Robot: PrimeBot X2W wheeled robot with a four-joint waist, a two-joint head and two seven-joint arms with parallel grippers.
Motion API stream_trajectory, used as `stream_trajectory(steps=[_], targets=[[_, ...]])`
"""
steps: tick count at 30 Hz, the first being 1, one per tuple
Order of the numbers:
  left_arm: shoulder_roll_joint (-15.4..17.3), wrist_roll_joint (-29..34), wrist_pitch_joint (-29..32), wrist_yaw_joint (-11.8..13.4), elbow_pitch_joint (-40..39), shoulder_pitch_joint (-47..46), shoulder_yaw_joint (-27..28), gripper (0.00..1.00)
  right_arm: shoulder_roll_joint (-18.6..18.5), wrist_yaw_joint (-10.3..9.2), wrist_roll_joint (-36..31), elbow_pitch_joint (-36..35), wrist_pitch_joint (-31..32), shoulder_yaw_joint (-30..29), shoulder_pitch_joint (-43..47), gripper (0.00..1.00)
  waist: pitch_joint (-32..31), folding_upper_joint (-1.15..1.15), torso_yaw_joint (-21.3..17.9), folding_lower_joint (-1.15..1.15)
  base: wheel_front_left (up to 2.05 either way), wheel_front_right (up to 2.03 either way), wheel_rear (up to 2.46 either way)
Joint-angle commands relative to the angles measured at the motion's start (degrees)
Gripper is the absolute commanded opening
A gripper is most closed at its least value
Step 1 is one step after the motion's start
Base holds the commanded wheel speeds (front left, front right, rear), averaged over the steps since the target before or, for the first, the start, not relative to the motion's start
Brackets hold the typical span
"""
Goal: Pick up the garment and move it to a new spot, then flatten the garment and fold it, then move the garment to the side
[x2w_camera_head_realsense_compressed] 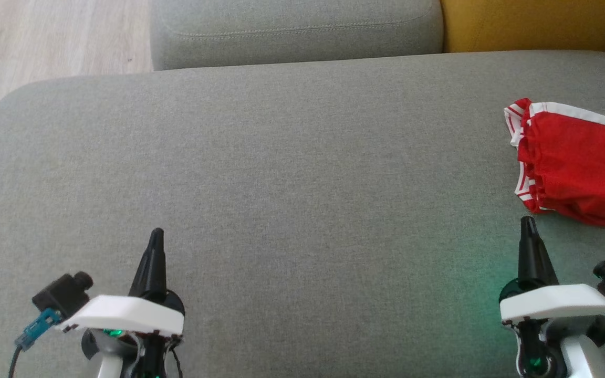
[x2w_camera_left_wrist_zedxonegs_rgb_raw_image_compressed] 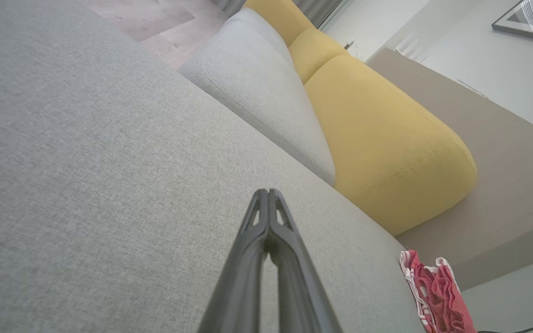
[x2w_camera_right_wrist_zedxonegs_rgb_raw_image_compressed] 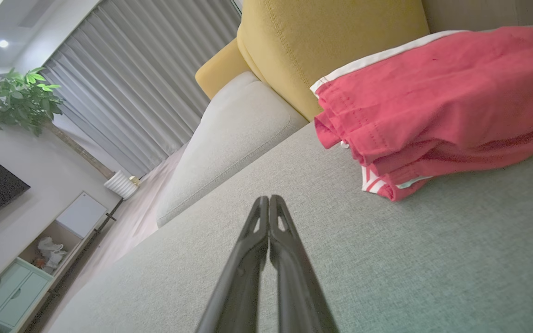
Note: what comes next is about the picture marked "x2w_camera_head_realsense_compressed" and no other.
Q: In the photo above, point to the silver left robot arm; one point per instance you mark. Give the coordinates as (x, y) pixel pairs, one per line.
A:
(111, 367)

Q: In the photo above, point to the large yellow sofa back cushion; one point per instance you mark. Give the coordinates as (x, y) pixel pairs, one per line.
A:
(533, 23)

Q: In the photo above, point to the long grey sofa seat cushion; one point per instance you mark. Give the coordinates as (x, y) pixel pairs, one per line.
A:
(297, 31)

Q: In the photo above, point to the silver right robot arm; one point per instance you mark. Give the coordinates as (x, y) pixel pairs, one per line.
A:
(586, 362)

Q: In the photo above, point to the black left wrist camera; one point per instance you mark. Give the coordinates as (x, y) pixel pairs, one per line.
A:
(63, 294)

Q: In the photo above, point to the red shorts with white stripe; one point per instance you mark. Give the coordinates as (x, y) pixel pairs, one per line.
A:
(581, 157)

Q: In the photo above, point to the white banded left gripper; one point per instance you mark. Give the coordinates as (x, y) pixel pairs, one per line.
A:
(124, 315)

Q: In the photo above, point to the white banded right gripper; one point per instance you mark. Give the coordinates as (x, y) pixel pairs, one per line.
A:
(554, 304)

